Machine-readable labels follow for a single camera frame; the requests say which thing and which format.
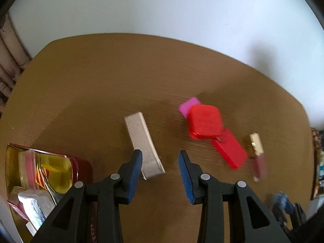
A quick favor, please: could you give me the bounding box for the small clear pink box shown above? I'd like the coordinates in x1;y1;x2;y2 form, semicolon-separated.
18;149;38;190

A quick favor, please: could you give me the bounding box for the clear plastic box blue label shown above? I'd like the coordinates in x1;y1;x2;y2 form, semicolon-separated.
18;189;57;229

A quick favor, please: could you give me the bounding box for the red square case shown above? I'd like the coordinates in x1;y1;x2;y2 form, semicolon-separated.
187;104;223;140

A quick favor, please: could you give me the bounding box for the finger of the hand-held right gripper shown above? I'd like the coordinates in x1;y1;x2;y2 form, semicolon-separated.
272;192;295;214

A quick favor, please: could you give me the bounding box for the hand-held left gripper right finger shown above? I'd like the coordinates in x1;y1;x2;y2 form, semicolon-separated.
178;150;291;243

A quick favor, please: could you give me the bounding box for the pale ribbed rectangular case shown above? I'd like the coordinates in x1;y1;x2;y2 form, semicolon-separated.
124;112;166;180

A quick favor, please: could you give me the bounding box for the red flat rectangular box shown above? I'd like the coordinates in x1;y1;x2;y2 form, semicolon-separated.
211;128;247;170

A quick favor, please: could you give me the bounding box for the pink flat block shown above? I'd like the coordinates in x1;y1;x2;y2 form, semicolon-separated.
178;97;202;118

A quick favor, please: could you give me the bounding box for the red tin box gold inside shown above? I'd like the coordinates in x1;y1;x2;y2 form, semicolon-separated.
5;143;98;243

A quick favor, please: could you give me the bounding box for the beige curtain with leaf print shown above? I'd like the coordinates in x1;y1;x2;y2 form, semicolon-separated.
0;13;32;112

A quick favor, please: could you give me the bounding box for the lip gloss with gold cap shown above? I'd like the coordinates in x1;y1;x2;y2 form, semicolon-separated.
249;133;268;182

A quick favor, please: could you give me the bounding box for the colourful patterned item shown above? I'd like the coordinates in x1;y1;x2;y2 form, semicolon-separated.
311;129;324;200

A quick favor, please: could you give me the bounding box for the small orange striped packet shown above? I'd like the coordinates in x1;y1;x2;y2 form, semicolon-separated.
34;162;47;190

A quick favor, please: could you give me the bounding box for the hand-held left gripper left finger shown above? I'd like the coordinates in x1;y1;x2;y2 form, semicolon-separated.
30;149;143;243

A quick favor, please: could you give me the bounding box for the small white block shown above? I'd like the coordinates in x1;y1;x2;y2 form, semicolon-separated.
25;221;38;236

